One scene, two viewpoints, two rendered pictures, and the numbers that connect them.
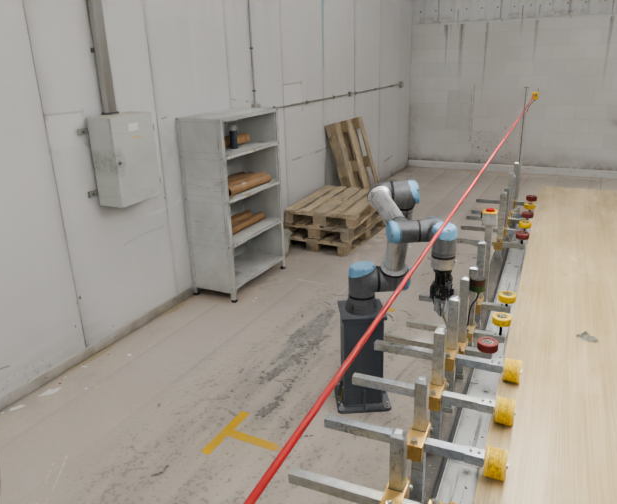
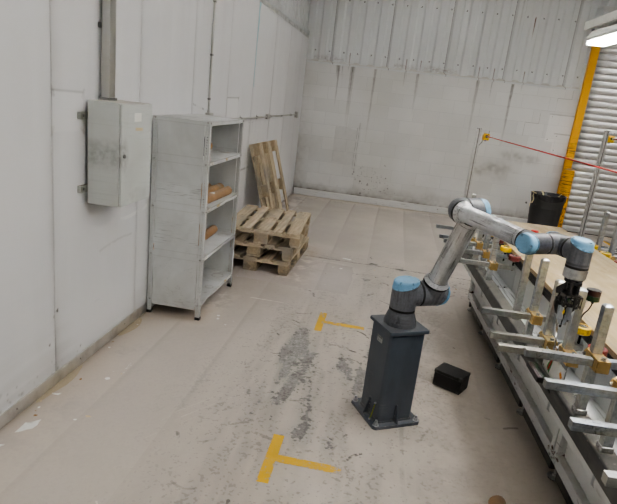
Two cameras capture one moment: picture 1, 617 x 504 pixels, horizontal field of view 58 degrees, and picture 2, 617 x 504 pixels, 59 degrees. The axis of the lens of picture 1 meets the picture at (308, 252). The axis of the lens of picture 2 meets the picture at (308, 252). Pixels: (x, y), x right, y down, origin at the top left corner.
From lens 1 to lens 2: 1.32 m
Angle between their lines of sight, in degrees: 19
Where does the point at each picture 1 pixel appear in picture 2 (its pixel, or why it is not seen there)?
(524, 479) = not seen: outside the picture
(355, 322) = (401, 336)
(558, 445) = not seen: outside the picture
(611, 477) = not seen: outside the picture
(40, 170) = (41, 154)
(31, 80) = (45, 45)
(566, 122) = (436, 166)
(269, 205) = (221, 219)
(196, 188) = (168, 194)
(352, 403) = (384, 419)
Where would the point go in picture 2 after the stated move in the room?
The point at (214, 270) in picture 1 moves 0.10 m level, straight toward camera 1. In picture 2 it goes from (177, 284) to (181, 289)
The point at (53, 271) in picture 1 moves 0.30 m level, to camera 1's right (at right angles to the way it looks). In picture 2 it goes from (38, 277) to (98, 277)
